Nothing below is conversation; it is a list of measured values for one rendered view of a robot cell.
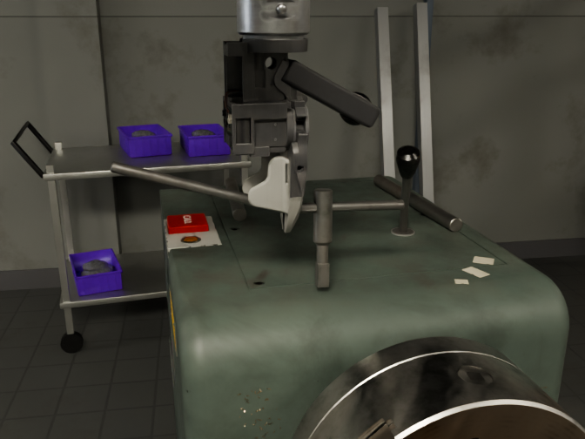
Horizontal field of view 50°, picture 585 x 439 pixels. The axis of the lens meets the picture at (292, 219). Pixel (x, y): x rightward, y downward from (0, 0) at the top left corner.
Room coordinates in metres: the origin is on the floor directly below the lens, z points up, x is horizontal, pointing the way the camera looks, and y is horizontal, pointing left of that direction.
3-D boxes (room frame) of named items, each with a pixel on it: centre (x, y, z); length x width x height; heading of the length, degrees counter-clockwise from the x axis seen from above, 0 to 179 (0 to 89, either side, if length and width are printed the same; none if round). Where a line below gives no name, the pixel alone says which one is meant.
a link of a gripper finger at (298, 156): (0.66, 0.00, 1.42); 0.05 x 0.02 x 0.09; 13
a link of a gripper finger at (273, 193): (0.66, 0.02, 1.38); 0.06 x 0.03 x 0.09; 103
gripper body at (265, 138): (0.67, 0.03, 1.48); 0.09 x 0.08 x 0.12; 103
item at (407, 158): (0.81, -0.15, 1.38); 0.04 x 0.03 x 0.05; 13
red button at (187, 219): (0.91, 0.16, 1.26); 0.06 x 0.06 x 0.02; 13
